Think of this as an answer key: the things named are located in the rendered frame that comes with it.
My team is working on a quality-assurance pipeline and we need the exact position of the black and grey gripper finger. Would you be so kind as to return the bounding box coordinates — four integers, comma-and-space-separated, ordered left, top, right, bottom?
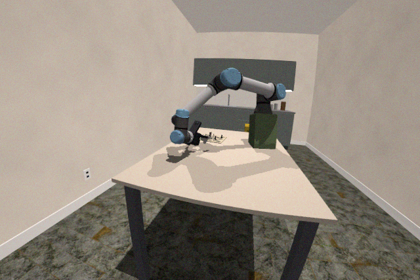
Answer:
200, 134, 212, 144

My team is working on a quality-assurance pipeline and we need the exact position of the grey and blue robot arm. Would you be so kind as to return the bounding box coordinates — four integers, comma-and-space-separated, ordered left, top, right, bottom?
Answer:
170, 68, 286, 144

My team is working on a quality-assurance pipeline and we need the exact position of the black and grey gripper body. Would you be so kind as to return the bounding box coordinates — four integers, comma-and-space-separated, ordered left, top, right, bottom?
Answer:
187, 132, 201, 146

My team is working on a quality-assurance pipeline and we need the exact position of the cream and black chessboard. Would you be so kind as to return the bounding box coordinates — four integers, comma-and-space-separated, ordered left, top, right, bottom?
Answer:
207, 135, 227, 144

